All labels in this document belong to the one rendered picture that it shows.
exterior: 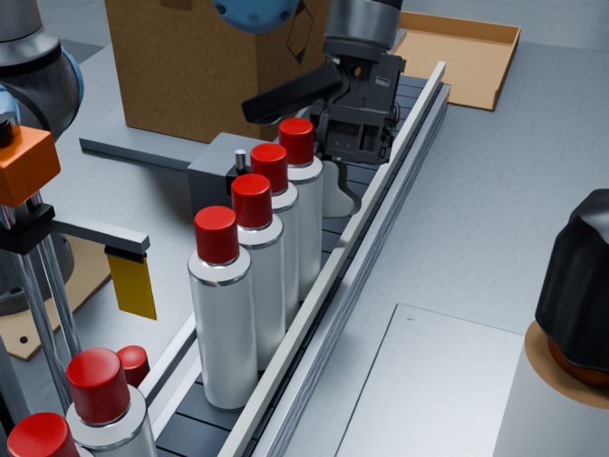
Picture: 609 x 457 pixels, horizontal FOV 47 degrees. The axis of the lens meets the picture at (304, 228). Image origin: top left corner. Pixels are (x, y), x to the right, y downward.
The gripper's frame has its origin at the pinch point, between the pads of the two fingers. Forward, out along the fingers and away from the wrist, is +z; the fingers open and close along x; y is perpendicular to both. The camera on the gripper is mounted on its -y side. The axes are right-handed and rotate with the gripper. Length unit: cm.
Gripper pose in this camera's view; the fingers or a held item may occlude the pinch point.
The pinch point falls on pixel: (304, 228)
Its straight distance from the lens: 77.6
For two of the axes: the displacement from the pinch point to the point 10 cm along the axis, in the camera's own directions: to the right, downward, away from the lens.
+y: 9.3, 2.2, -2.9
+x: 3.1, -1.0, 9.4
